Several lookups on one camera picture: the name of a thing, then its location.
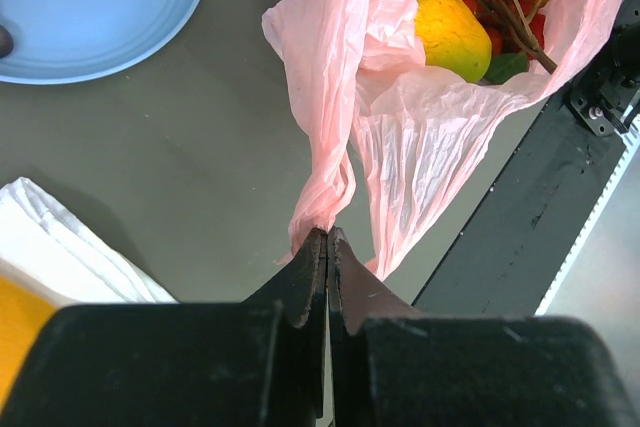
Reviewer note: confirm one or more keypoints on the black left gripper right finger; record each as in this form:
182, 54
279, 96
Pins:
393, 365

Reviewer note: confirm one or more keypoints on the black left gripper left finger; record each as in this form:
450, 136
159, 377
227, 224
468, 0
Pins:
258, 362

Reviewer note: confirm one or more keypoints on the pink plastic bag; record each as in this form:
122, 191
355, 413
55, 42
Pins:
357, 79

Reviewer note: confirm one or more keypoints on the orange green mango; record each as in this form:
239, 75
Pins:
453, 38

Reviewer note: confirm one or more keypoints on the dark grapes bunch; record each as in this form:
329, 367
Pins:
6, 42

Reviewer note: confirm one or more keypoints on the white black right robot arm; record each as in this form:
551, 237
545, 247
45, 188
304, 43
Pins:
604, 96

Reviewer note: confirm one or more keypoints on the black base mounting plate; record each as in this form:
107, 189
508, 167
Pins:
508, 253

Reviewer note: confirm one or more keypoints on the orange folded cloth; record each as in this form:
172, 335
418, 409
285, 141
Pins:
23, 314

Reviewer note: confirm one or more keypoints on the white folded cloth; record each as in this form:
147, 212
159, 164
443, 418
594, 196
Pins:
46, 249

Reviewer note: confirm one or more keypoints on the blue fruit plate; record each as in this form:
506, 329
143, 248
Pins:
69, 41

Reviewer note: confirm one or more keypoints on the grey slotted cable duct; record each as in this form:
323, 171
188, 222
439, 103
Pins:
631, 143

